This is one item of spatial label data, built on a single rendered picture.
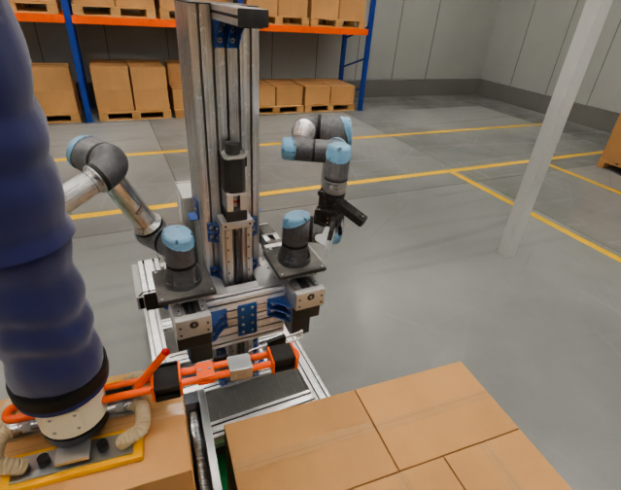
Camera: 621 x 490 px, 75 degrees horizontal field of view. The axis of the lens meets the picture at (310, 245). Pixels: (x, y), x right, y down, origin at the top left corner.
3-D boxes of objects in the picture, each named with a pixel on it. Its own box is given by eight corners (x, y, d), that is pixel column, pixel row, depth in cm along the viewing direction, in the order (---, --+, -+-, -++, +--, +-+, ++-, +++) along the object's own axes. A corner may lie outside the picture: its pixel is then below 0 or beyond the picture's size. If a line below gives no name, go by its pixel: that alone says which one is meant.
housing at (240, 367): (230, 382, 124) (229, 372, 121) (226, 366, 129) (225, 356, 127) (253, 377, 126) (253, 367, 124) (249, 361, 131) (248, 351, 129)
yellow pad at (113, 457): (-3, 499, 101) (-10, 487, 99) (8, 461, 109) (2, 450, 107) (144, 460, 112) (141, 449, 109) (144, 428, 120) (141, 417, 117)
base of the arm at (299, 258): (272, 253, 189) (273, 234, 184) (302, 248, 195) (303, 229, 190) (285, 270, 178) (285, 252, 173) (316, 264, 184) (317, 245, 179)
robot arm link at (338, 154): (351, 141, 127) (353, 150, 120) (347, 174, 133) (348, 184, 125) (327, 139, 127) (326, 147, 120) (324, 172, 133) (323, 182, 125)
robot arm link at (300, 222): (283, 232, 187) (284, 206, 180) (312, 234, 187) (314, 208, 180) (280, 246, 176) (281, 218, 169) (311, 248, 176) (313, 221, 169)
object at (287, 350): (272, 374, 127) (272, 364, 124) (266, 357, 133) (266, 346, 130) (297, 368, 129) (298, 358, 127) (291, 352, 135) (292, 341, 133)
